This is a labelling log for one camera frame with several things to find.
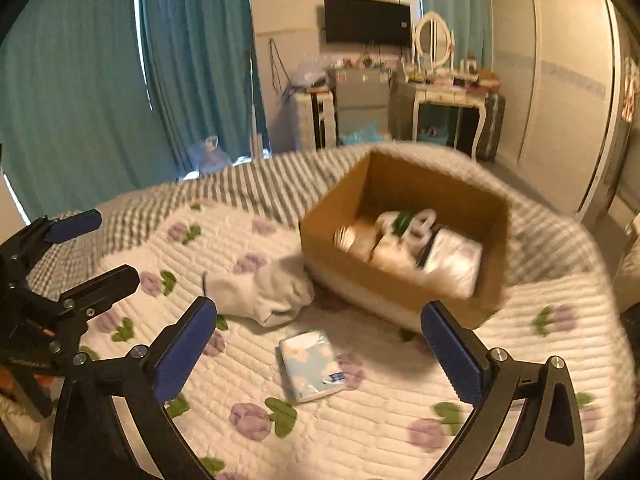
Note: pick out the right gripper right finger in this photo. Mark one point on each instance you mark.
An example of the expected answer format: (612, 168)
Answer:
(547, 441)

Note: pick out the cream fluffy cloth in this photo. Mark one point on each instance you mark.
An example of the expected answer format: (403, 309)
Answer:
(375, 245)

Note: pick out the oval vanity mirror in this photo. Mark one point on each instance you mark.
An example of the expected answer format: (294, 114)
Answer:
(433, 43)

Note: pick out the teal curtain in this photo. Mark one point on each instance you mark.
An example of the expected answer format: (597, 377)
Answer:
(470, 20)
(104, 97)

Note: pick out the large white sock pair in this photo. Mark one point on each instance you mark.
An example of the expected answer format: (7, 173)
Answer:
(271, 296)

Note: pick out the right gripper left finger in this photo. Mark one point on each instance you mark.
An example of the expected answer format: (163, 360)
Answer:
(88, 439)

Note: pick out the black wall television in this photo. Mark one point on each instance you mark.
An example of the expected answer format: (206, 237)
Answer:
(370, 22)

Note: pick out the white sliding wardrobe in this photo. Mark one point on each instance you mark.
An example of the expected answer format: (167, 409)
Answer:
(561, 74)

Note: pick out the white suitcase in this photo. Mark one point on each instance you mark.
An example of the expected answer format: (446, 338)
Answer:
(314, 126)

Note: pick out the white green plush toy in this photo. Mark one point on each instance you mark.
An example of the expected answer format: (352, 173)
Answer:
(411, 230)

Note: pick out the teal curtain right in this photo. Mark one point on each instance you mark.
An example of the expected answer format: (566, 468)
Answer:
(470, 20)

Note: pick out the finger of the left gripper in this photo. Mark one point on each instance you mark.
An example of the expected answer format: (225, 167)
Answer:
(98, 294)
(26, 247)

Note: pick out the white dressing table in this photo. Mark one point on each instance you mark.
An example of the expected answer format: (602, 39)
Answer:
(460, 118)

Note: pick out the grey checked bed sheet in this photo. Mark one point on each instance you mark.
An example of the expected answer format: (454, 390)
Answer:
(542, 246)

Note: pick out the white packet with print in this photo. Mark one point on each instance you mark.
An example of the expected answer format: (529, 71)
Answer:
(453, 264)

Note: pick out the blue tissue pack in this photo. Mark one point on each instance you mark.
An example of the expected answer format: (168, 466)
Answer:
(311, 366)

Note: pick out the left hand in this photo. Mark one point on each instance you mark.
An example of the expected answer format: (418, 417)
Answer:
(15, 384)

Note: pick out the teal curtain left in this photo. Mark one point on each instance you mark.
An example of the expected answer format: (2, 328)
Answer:
(104, 97)

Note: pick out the water jug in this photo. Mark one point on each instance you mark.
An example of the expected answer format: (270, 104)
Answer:
(207, 157)

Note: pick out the brown cardboard box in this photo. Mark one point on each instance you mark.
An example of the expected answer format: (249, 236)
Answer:
(382, 182)

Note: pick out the small grey fridge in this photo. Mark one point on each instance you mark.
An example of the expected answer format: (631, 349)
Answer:
(361, 97)

